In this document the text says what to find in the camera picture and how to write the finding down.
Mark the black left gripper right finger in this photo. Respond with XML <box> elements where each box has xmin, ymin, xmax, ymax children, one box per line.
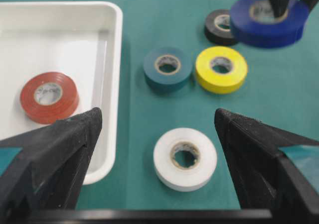
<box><xmin>214</xmin><ymin>109</ymin><xmax>319</xmax><ymax>224</ymax></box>

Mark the blue tape roll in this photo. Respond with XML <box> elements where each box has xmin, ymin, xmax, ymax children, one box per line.
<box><xmin>229</xmin><ymin>0</ymin><xmax>309</xmax><ymax>48</ymax></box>

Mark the white tape roll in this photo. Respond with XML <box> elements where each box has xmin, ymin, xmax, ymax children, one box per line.
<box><xmin>153</xmin><ymin>127</ymin><xmax>217</xmax><ymax>192</ymax></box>

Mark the yellow tape roll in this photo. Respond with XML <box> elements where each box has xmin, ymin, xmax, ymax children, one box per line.
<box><xmin>195</xmin><ymin>46</ymin><xmax>248</xmax><ymax>94</ymax></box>

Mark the black tape roll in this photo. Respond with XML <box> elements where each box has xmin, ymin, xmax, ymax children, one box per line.
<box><xmin>204</xmin><ymin>9</ymin><xmax>238</xmax><ymax>46</ymax></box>

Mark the white plastic tray case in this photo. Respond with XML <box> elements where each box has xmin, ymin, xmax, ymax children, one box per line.
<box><xmin>0</xmin><ymin>1</ymin><xmax>123</xmax><ymax>185</ymax></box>

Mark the teal green tape roll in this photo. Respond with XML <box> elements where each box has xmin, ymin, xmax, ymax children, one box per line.
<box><xmin>143</xmin><ymin>47</ymin><xmax>193</xmax><ymax>93</ymax></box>

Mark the red orange tape roll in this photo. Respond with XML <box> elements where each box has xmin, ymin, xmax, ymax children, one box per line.
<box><xmin>20</xmin><ymin>72</ymin><xmax>79</xmax><ymax>124</ymax></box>

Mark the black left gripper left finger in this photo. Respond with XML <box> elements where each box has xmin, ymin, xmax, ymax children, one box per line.
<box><xmin>0</xmin><ymin>108</ymin><xmax>102</xmax><ymax>224</ymax></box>

